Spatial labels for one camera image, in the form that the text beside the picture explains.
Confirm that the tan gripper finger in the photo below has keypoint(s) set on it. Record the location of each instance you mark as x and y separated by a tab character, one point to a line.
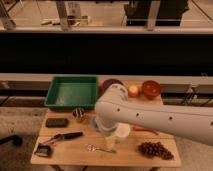
110	141

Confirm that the black eraser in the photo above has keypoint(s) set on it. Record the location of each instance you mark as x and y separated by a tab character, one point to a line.
56	122

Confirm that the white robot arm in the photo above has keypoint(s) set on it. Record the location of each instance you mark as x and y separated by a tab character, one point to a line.
113	107

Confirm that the green plastic tray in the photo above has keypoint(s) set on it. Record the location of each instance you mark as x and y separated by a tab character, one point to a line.
69	92

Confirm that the white plastic cup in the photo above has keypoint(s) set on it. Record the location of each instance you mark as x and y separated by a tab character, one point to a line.
122	132

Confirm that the silver fork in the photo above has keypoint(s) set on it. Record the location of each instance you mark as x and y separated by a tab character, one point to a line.
94	148

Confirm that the blue cup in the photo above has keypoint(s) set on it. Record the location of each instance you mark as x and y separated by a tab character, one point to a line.
94	124

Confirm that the purple grapes bunch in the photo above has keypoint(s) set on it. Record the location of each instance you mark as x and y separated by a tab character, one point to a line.
155	149

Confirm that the wooden table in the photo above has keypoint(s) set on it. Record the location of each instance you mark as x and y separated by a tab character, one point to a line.
74	152

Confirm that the yellow-red apple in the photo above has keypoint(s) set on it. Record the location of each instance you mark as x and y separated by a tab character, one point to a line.
133	91

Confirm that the purple bowl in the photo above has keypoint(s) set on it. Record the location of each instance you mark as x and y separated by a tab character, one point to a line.
106	84

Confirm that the red bowl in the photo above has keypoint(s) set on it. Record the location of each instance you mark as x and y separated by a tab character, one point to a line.
151	89

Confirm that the black object on floor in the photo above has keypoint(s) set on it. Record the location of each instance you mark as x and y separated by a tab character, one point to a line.
14	139

